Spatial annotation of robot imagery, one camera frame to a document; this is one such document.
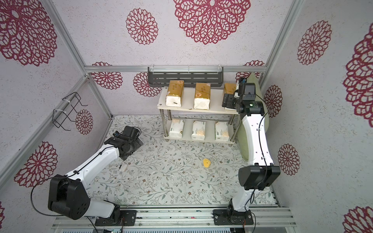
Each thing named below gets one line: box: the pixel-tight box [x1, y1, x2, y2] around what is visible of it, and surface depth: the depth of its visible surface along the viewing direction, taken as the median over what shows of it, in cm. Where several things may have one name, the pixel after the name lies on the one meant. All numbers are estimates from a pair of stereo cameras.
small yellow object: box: [203, 158, 211, 168], surface depth 94 cm
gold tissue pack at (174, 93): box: [165, 79, 185, 108], surface depth 78 cm
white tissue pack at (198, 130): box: [191, 120, 206, 141], surface depth 98 cm
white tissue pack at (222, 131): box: [215, 121, 230, 142], surface depth 97 cm
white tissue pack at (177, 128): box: [169, 118, 185, 139], surface depth 100 cm
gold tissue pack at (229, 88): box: [223, 82, 237, 95], surface depth 78 cm
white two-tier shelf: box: [157, 86, 240, 145], surface depth 99 cm
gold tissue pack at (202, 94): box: [193, 82, 211, 111], surface depth 76 cm
